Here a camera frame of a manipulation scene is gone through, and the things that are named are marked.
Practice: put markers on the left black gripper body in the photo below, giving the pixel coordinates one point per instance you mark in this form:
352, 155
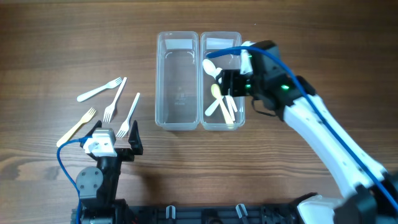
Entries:
125, 154

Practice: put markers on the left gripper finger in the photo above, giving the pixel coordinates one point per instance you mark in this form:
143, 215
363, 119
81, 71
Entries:
135, 140
89, 134

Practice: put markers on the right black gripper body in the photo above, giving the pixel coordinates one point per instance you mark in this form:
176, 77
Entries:
242, 84

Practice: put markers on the yellow plastic fork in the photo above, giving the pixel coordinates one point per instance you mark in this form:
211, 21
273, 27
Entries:
84, 119

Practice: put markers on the thick white plastic fork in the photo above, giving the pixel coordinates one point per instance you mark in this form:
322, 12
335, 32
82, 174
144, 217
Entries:
110, 85

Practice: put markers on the yellow plastic spoon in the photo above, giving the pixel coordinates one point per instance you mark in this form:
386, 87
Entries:
215, 91

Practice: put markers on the thick white plastic spoon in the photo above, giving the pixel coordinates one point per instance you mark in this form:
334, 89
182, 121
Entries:
210, 110

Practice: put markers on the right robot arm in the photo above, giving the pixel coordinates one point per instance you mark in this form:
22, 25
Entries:
369, 193

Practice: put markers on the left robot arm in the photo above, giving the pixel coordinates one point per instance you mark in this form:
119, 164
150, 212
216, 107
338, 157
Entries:
98, 184

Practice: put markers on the left clear plastic container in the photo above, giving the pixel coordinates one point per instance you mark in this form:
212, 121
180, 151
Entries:
176, 97

